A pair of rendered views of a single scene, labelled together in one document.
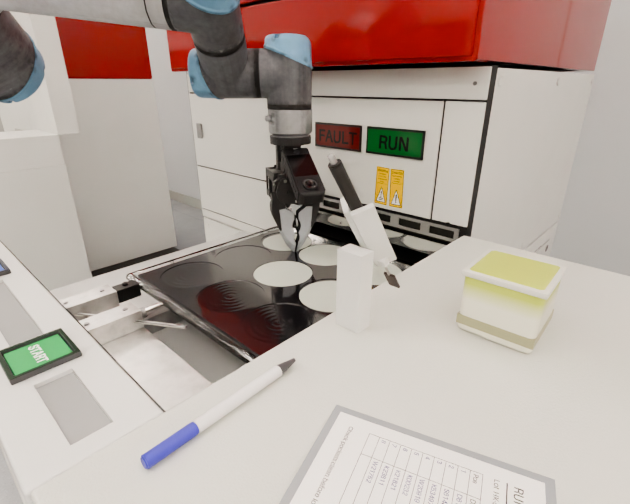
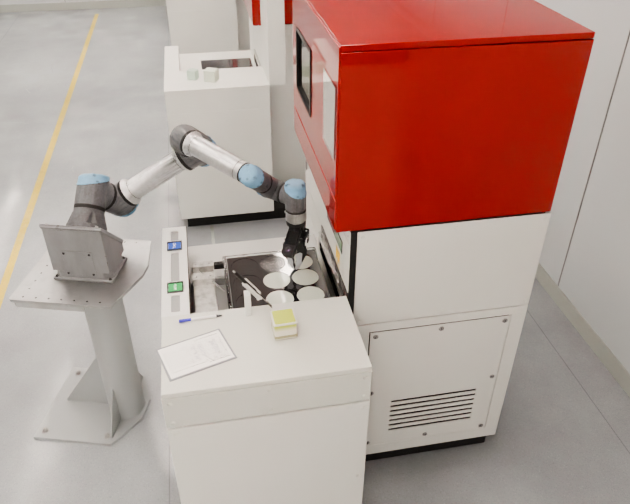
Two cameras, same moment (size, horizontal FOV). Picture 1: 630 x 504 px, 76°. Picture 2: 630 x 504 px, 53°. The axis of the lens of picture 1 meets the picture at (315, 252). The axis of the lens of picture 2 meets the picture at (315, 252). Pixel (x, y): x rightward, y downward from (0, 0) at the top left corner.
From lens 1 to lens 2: 1.81 m
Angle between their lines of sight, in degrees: 34
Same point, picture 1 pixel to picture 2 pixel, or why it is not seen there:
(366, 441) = (216, 336)
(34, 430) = (166, 306)
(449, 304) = not seen: hidden behind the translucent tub
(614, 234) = not seen: outside the picture
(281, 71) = (286, 199)
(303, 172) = (289, 242)
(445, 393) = (243, 337)
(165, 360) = (212, 299)
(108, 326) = (202, 280)
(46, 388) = (173, 297)
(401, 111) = not seen: hidden behind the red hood
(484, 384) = (254, 340)
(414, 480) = (215, 345)
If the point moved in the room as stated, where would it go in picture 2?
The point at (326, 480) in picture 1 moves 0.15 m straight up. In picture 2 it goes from (202, 338) to (198, 301)
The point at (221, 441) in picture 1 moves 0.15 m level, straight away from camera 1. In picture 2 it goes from (193, 324) to (214, 296)
